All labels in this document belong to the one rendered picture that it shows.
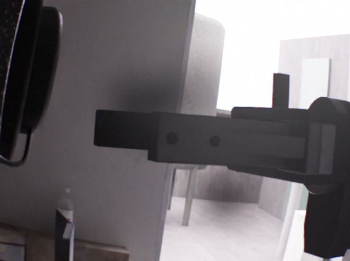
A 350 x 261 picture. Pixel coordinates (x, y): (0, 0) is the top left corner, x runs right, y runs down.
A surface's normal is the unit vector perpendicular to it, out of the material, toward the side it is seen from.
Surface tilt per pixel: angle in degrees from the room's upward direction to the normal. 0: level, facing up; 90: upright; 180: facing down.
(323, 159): 87
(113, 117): 87
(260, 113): 93
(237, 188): 90
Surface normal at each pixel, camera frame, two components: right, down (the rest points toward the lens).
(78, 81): 0.19, 0.07
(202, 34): 0.67, 0.13
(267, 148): -0.18, 0.00
